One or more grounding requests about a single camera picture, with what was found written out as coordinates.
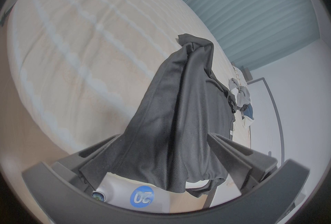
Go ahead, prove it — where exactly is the bed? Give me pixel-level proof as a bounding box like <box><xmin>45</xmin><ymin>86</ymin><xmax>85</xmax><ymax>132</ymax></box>
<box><xmin>6</xmin><ymin>0</ymin><xmax>285</xmax><ymax>166</ymax></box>

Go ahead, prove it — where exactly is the black T-shirt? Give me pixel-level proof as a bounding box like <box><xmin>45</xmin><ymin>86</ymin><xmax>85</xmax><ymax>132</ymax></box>
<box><xmin>79</xmin><ymin>33</ymin><xmax>237</xmax><ymax>198</ymax></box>

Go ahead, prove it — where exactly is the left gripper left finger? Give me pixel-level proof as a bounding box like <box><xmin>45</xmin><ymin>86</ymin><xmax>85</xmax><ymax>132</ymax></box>
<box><xmin>51</xmin><ymin>134</ymin><xmax>122</xmax><ymax>194</ymax></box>

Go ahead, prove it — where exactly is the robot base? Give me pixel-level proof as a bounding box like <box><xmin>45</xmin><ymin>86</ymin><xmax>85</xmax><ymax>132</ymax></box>
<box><xmin>92</xmin><ymin>172</ymin><xmax>242</xmax><ymax>214</ymax></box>

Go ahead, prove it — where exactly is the pile of clothes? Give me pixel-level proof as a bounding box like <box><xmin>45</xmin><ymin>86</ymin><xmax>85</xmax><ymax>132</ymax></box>
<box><xmin>228</xmin><ymin>78</ymin><xmax>255</xmax><ymax>121</ymax></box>

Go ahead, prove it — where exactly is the white printed pillow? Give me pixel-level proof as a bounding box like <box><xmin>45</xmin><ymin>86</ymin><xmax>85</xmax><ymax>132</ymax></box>
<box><xmin>231</xmin><ymin>63</ymin><xmax>246</xmax><ymax>80</ymax></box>

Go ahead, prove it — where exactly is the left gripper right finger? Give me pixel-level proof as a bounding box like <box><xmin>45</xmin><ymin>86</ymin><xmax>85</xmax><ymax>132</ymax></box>
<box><xmin>209</xmin><ymin>133</ymin><xmax>278</xmax><ymax>190</ymax></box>

